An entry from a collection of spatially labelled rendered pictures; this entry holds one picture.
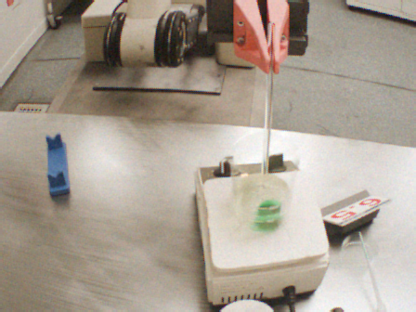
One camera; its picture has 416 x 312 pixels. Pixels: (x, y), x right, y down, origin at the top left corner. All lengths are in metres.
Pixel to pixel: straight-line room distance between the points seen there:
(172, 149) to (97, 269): 0.23
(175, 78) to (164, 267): 0.97
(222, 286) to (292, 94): 1.64
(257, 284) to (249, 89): 1.02
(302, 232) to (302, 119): 1.47
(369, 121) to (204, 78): 0.83
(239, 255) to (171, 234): 0.15
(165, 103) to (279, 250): 0.98
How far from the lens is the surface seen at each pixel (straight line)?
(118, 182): 0.66
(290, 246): 0.48
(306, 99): 2.05
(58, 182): 0.66
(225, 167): 0.58
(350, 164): 0.70
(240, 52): 0.45
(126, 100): 1.44
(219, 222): 0.50
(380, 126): 2.02
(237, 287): 0.49
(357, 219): 0.60
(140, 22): 1.25
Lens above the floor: 1.23
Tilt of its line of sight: 44 degrees down
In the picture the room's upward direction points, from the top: 1 degrees counter-clockwise
